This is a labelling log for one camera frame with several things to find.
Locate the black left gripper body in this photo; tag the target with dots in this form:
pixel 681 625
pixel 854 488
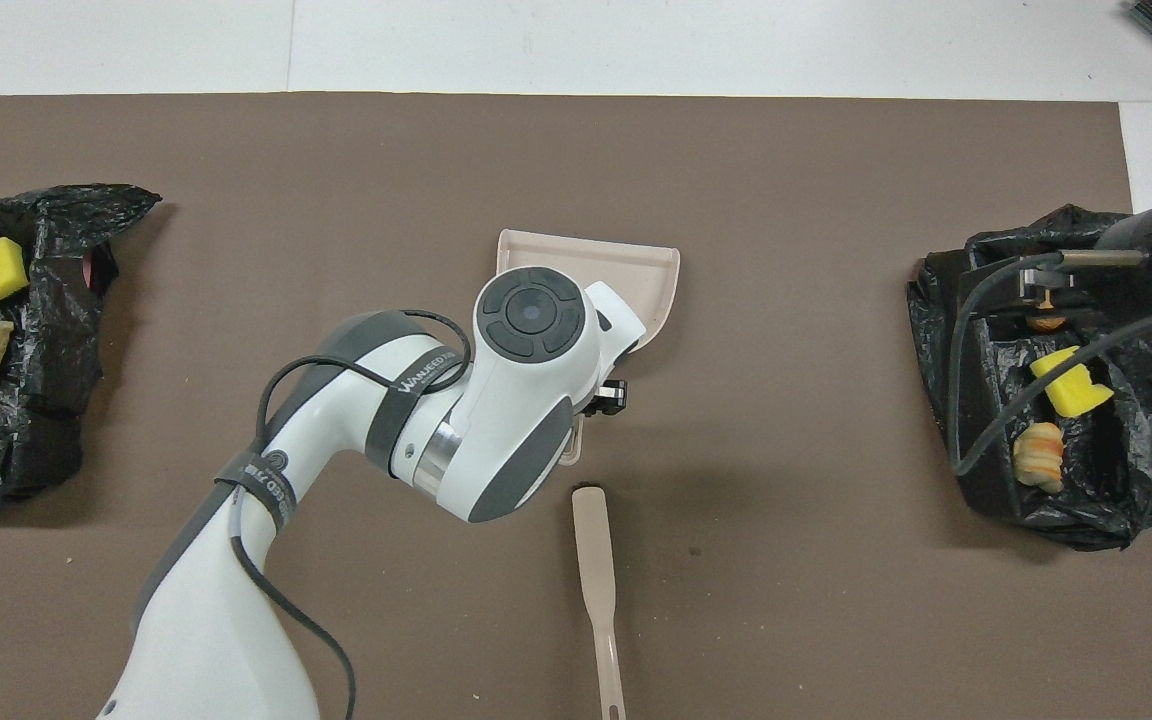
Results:
pixel 608 397

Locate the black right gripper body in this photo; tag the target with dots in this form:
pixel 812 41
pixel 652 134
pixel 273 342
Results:
pixel 1041 280

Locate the brown bread roll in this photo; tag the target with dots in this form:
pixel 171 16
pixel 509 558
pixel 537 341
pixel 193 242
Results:
pixel 1046 322

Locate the yellow sponge piece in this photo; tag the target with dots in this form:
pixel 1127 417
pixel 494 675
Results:
pixel 1 270
pixel 1071 385

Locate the beige plastic dustpan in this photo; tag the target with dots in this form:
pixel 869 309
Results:
pixel 586 252

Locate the beige hand brush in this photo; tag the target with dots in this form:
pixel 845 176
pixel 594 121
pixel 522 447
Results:
pixel 596 560

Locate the pale flaky pastry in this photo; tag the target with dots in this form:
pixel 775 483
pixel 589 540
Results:
pixel 1039 455

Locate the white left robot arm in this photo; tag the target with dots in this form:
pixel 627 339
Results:
pixel 496 420

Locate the black bag-lined trash bin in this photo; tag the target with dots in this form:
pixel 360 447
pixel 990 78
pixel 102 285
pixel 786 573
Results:
pixel 1096 500
pixel 26 420

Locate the pink plastic bin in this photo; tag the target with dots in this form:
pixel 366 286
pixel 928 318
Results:
pixel 88 268

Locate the brown table mat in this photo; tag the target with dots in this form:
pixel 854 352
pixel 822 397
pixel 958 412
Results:
pixel 836 600

